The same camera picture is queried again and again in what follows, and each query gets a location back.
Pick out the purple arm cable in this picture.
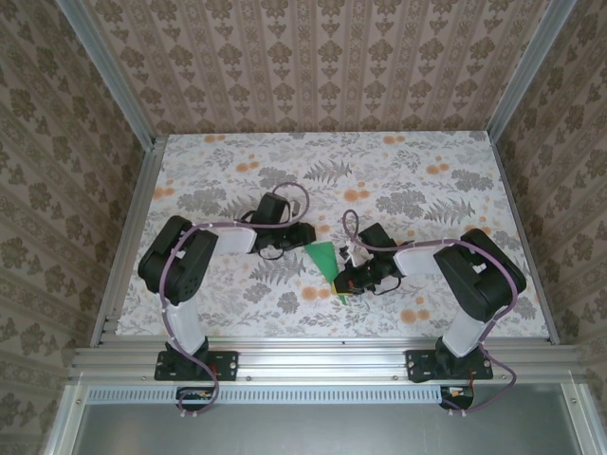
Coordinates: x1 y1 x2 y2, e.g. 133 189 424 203
340 209 522 418
158 182 312 421

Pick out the aluminium frame post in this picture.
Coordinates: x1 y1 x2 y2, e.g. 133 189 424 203
61 0 158 149
487 0 578 138

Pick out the grey slotted cable duct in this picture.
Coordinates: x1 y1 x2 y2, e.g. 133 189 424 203
87 384 445 404

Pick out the aluminium mounting rail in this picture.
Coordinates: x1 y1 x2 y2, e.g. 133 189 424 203
70 337 585 385

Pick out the small black electronics box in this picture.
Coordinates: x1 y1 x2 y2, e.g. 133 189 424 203
439 384 475 410
175 386 220 411

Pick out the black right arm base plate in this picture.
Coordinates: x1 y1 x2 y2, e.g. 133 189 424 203
403 349 494 384

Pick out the green paper sheet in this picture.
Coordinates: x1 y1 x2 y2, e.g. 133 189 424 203
303 240 355 309

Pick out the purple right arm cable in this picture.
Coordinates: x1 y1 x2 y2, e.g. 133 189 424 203
340 209 522 418

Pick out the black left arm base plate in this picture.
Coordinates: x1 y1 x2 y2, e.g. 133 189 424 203
154 349 239 383

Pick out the aluminium table side rail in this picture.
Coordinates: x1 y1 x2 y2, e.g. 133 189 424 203
92 136 167 347
487 132 561 345

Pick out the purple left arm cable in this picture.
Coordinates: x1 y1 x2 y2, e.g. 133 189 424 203
158 182 312 421

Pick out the floral patterned table cover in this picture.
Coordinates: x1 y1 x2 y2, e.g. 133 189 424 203
116 132 554 340

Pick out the grey sheet metal panel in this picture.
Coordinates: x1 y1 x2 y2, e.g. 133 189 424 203
45 383 594 455

